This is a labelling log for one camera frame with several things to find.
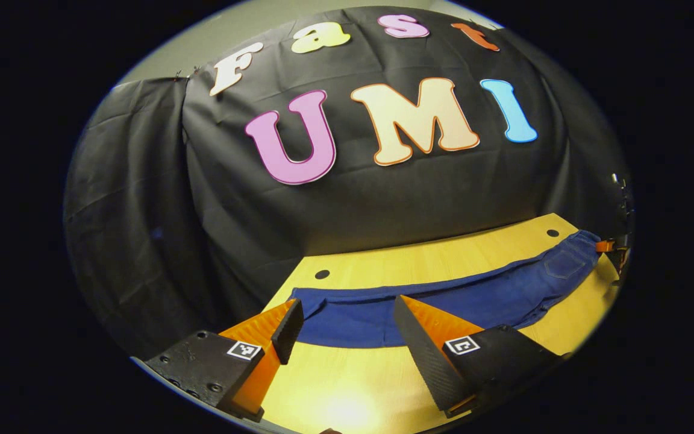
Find blue jeans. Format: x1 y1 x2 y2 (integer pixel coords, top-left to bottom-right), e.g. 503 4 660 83
287 229 604 349

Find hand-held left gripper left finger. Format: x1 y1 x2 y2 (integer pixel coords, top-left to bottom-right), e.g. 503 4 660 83
142 297 305 423

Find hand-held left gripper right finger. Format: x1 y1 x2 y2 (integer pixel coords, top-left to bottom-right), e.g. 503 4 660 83
393 294 564 418

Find black backdrop cloth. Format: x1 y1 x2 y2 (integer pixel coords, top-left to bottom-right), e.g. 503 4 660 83
63 6 634 361

